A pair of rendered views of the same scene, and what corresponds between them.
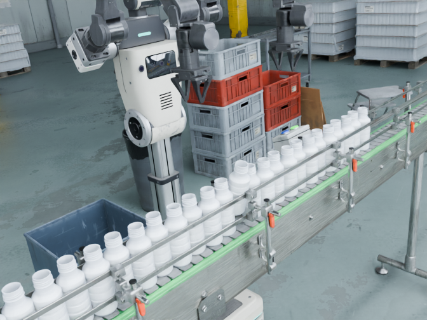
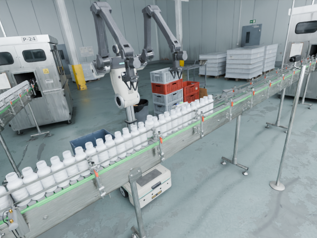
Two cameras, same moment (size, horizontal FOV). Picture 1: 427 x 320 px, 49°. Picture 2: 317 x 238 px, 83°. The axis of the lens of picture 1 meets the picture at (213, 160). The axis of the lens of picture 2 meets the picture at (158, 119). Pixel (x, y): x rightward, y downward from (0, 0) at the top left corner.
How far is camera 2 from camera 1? 0.25 m
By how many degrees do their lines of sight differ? 4
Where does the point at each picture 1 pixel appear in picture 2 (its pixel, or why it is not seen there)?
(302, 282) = (190, 165)
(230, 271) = (144, 160)
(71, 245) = not seen: hidden behind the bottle
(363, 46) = (228, 72)
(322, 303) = (196, 174)
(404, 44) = (245, 71)
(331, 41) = (215, 70)
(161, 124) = (128, 99)
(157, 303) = (108, 172)
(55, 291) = (60, 165)
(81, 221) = (94, 137)
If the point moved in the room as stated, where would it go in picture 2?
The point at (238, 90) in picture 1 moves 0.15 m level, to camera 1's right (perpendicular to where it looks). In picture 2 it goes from (172, 88) to (179, 88)
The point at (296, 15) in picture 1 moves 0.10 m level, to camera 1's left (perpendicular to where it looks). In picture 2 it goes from (179, 55) to (166, 56)
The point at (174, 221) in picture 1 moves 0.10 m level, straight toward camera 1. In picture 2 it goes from (117, 138) to (114, 147)
